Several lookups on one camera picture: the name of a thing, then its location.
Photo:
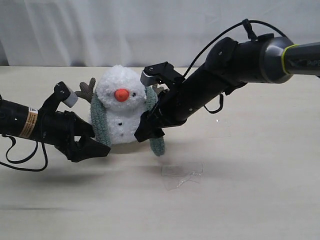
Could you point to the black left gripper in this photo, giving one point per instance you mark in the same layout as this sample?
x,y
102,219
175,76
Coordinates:
x,y
69,134

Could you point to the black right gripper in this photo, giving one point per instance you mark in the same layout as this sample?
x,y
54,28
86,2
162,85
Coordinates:
x,y
174,106

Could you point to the teal fuzzy scarf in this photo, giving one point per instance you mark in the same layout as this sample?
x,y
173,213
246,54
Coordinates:
x,y
115,113

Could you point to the white plush snowman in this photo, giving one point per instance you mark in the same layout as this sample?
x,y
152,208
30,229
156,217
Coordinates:
x,y
117,76

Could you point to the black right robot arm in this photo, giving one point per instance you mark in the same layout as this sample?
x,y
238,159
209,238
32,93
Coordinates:
x,y
229,65

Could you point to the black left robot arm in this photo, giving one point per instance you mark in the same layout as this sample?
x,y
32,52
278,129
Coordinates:
x,y
18,120

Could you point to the clear tape piece near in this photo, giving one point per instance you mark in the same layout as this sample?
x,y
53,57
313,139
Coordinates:
x,y
176,175

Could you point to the white backdrop curtain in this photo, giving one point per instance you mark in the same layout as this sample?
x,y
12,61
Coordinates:
x,y
135,33

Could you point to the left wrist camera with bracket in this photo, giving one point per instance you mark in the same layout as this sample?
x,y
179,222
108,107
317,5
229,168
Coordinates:
x,y
61,94

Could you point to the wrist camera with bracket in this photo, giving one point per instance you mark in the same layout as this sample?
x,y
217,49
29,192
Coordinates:
x,y
163,73
61,94

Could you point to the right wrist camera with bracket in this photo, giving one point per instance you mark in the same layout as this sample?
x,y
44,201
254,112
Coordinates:
x,y
163,73

